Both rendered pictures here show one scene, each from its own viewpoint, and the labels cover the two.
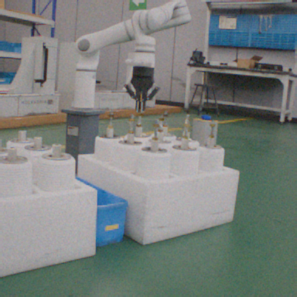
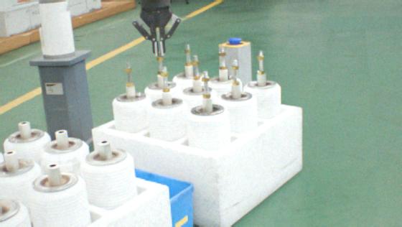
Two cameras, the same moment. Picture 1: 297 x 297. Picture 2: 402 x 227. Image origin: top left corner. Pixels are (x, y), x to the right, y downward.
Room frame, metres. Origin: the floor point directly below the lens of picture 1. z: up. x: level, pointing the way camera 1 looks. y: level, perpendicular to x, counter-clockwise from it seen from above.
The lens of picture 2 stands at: (0.02, 0.25, 0.61)
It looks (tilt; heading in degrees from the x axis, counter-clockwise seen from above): 18 degrees down; 347
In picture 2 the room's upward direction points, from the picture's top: 4 degrees counter-clockwise
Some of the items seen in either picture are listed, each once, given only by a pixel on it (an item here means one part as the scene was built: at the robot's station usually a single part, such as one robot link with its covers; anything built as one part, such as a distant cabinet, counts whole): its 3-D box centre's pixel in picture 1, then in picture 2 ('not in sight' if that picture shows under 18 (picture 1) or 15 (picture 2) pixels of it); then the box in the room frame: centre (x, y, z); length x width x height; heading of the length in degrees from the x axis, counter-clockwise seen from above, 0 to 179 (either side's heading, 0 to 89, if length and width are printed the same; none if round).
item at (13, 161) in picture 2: not in sight; (11, 161); (0.93, 0.39, 0.26); 0.02 x 0.02 x 0.03
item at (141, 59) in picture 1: (142, 58); not in sight; (1.34, 0.04, 0.53); 0.11 x 0.09 x 0.06; 164
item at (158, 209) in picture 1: (155, 189); (201, 150); (1.27, -0.04, 0.09); 0.39 x 0.39 x 0.18; 39
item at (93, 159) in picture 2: (56, 156); (105, 157); (0.91, 0.22, 0.25); 0.08 x 0.08 x 0.01
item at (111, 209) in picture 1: (84, 208); (131, 202); (1.09, 0.17, 0.06); 0.30 x 0.11 x 0.12; 40
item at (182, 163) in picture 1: (181, 177); (237, 132); (1.17, -0.11, 0.16); 0.10 x 0.10 x 0.18
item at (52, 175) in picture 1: (56, 192); (112, 202); (0.91, 0.22, 0.16); 0.10 x 0.10 x 0.18
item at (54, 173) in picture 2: (11, 155); (54, 174); (0.84, 0.31, 0.26); 0.02 x 0.02 x 0.03
